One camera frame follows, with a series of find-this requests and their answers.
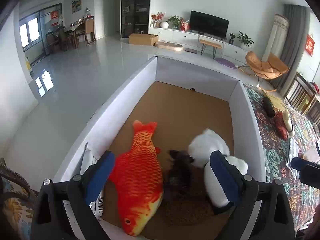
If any black folded umbrella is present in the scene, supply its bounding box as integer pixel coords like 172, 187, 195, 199
263, 96, 276, 118

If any white tv cabinet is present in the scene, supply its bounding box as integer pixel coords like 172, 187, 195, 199
148, 27, 247, 64

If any brown cardboard box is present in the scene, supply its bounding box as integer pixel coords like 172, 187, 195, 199
129, 33, 159, 46

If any red embroidered pouch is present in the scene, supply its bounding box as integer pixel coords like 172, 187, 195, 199
273, 111, 288, 141

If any patterned cushion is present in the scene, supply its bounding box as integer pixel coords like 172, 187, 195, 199
1, 158, 37, 239

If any purple round mat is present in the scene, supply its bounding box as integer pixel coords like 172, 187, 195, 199
215, 58, 237, 69

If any orange fish plush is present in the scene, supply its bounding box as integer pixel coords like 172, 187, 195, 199
109, 120, 164, 236

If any white cardboard box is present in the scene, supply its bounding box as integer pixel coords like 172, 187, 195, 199
54, 56, 266, 182

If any grey curtain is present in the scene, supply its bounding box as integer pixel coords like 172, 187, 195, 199
270, 4, 310, 96

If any green potted plant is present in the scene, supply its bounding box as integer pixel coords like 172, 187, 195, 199
237, 31, 254, 50

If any black flat television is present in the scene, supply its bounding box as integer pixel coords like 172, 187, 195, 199
189, 10, 229, 39

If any small wooden bench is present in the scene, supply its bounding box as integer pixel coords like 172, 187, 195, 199
199, 39, 223, 59

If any cream rolled towel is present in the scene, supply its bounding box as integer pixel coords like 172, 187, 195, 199
283, 109, 295, 137

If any orange lounge chair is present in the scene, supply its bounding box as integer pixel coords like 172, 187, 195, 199
238, 51, 289, 87

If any red flower bouquet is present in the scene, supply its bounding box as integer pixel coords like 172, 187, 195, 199
151, 12, 165, 28

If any white towel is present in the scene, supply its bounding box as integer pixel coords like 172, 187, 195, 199
188, 128, 248, 208

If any small potted plant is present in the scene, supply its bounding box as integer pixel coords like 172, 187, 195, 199
229, 33, 236, 44

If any patterned woven table cloth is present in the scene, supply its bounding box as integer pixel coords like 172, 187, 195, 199
245, 85, 319, 230

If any dark glass cabinet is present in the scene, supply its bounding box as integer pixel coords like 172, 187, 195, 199
121, 0, 150, 38

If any wooden dining table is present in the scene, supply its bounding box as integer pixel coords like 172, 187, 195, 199
49, 16, 97, 51

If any wooden chair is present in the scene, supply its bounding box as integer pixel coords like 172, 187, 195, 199
285, 73, 317, 115

